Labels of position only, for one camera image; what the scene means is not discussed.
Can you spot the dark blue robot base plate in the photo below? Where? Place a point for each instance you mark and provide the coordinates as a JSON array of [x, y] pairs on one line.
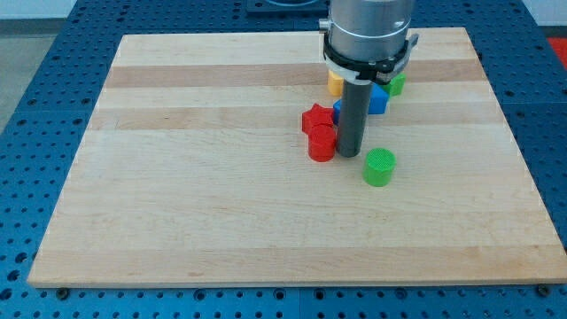
[[264, 7]]

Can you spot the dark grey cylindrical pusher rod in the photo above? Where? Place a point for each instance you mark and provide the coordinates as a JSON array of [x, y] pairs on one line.
[[352, 117]]

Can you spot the green star block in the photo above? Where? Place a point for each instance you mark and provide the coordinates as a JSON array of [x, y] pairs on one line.
[[395, 86]]

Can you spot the yellow block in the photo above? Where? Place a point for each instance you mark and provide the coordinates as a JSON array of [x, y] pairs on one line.
[[335, 84]]

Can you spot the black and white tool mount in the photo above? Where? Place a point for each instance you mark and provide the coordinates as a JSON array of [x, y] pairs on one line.
[[362, 72]]

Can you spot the red star block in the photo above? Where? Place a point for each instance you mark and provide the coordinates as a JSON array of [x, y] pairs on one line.
[[317, 115]]

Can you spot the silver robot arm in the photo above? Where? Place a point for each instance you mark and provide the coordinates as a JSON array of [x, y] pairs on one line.
[[365, 42]]

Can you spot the red cylinder block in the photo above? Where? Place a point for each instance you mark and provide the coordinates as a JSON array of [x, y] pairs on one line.
[[321, 143]]

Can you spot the green cylinder block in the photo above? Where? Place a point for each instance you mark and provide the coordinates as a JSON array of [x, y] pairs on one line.
[[378, 167]]

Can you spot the blue block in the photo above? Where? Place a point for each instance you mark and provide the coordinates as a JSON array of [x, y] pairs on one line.
[[377, 105]]

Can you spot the wooden board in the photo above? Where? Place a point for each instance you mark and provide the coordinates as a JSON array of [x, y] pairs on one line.
[[193, 172]]

